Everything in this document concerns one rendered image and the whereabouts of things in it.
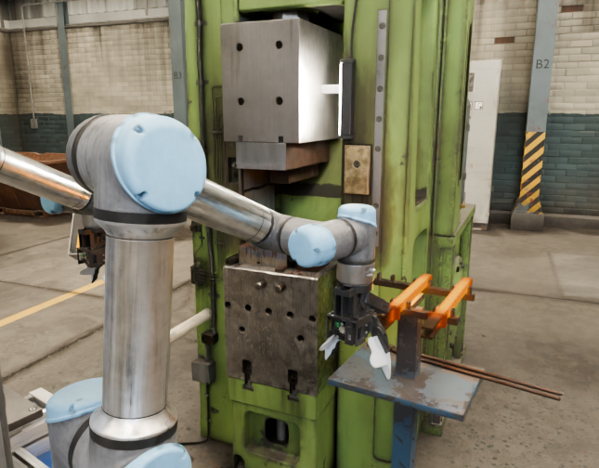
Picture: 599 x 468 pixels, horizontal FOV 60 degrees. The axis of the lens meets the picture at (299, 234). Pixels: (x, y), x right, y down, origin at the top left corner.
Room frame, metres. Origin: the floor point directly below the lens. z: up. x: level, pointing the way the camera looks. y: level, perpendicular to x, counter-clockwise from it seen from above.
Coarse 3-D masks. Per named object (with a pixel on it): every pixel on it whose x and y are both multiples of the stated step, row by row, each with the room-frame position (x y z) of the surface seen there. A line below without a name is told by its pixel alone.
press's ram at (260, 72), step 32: (224, 32) 1.90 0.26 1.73; (256, 32) 1.85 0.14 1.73; (288, 32) 1.80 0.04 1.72; (320, 32) 1.96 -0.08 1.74; (224, 64) 1.90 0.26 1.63; (256, 64) 1.85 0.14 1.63; (288, 64) 1.80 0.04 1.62; (320, 64) 1.96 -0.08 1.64; (224, 96) 1.91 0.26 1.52; (256, 96) 1.85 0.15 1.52; (288, 96) 1.80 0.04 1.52; (320, 96) 1.97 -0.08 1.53; (224, 128) 1.91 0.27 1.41; (256, 128) 1.85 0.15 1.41; (288, 128) 1.80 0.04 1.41; (320, 128) 1.97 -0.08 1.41
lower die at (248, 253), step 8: (240, 248) 1.89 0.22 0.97; (248, 248) 1.87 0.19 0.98; (256, 248) 1.86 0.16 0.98; (240, 256) 1.89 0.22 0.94; (248, 256) 1.87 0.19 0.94; (256, 256) 1.86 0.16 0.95; (264, 256) 1.85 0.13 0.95; (272, 256) 1.83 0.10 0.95; (280, 256) 1.82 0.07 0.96; (288, 256) 1.82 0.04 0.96; (256, 264) 1.86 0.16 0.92; (264, 264) 1.85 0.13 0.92; (272, 264) 1.83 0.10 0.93; (280, 264) 1.82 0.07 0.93; (288, 264) 1.82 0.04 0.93
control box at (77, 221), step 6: (72, 216) 1.92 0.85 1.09; (78, 216) 1.92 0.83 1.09; (72, 222) 1.90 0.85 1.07; (78, 222) 1.90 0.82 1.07; (72, 228) 1.89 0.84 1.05; (78, 228) 1.89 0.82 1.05; (72, 234) 1.88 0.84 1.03; (72, 240) 1.87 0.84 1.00; (72, 246) 1.86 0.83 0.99; (72, 252) 1.85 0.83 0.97
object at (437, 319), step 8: (464, 280) 1.52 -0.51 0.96; (472, 280) 1.55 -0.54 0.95; (456, 288) 1.45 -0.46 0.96; (464, 288) 1.46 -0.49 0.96; (448, 296) 1.38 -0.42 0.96; (456, 296) 1.38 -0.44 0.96; (448, 304) 1.32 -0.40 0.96; (456, 304) 1.36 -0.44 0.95; (432, 312) 1.25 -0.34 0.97; (440, 312) 1.26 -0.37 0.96; (448, 312) 1.28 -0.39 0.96; (432, 320) 1.20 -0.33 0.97; (440, 320) 1.23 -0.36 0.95; (424, 328) 1.16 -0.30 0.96; (432, 328) 1.15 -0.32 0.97; (440, 328) 1.22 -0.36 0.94; (424, 336) 1.16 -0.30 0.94; (432, 336) 1.16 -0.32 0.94
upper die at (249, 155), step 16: (240, 144) 1.88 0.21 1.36; (256, 144) 1.85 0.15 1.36; (272, 144) 1.83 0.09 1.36; (288, 144) 1.83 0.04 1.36; (304, 144) 1.95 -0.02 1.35; (320, 144) 2.11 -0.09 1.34; (240, 160) 1.88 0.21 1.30; (256, 160) 1.85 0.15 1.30; (272, 160) 1.83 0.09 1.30; (288, 160) 1.83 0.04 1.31; (304, 160) 1.95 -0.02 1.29; (320, 160) 2.11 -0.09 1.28
